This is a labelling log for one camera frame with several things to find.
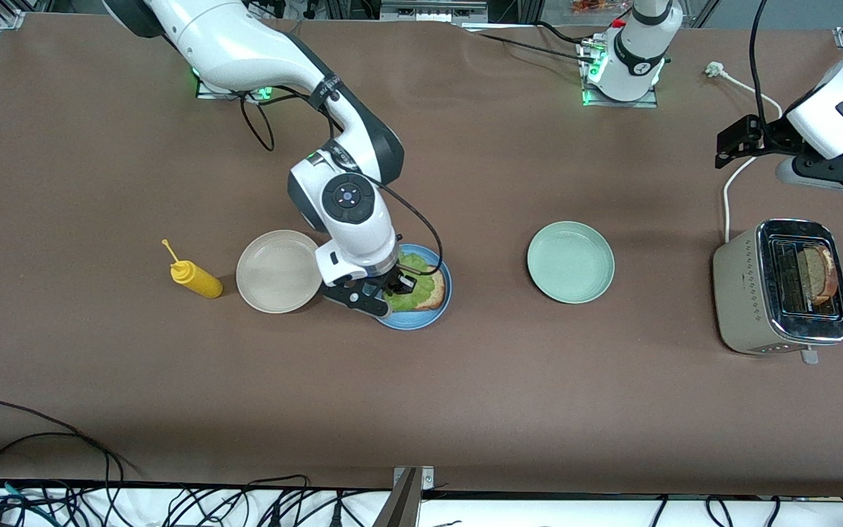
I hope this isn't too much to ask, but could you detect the green lettuce leaf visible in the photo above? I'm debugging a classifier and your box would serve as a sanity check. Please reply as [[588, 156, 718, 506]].
[[385, 251, 446, 312]]

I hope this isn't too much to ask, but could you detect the brown bread slice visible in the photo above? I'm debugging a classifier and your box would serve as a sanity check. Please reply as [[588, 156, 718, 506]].
[[411, 282, 446, 312], [796, 244, 840, 306]]

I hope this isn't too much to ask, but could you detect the yellow mustard squeeze bottle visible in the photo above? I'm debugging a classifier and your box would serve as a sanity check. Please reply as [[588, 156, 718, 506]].
[[161, 239, 224, 299]]

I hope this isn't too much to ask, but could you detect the blue round plate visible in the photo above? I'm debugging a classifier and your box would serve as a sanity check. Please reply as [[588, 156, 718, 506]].
[[374, 244, 453, 331]]

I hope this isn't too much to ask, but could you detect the beige round plate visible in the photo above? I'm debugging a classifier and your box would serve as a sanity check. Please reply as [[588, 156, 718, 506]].
[[236, 230, 323, 315]]

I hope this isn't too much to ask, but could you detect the mint green round plate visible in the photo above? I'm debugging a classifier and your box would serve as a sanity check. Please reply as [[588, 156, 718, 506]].
[[527, 221, 616, 304]]

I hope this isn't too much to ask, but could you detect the beige chrome toaster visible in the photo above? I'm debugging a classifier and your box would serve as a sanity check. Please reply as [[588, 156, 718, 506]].
[[712, 219, 843, 365]]

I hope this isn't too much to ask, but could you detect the dark metal bar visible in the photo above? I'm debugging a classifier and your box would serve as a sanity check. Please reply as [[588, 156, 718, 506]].
[[372, 468, 422, 527]]

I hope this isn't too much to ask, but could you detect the silver metal box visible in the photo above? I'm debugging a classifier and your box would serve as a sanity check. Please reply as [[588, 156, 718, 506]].
[[380, 0, 488, 23]]

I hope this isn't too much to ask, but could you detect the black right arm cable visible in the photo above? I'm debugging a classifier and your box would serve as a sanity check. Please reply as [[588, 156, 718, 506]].
[[239, 86, 443, 279]]

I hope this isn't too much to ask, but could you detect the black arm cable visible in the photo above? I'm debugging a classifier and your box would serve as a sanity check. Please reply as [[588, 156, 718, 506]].
[[239, 86, 443, 279], [749, 0, 784, 147]]

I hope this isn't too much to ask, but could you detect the white toaster power cord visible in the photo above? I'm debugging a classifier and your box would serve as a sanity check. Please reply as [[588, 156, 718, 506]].
[[705, 61, 781, 244]]

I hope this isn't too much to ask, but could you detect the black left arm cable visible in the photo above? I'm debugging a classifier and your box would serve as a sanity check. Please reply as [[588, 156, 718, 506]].
[[749, 0, 784, 147]]

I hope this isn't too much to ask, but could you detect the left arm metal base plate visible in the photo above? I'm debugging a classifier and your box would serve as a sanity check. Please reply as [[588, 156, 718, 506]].
[[579, 37, 660, 109]]

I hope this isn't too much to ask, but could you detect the silver metal table bracket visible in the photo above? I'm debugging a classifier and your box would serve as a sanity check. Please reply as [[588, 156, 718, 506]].
[[393, 466, 435, 490]]

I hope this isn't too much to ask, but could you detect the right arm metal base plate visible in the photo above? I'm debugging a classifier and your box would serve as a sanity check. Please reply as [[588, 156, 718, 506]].
[[196, 70, 276, 100]]

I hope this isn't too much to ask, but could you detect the black base power cable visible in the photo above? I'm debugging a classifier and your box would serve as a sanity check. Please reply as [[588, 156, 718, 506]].
[[458, 22, 598, 65]]

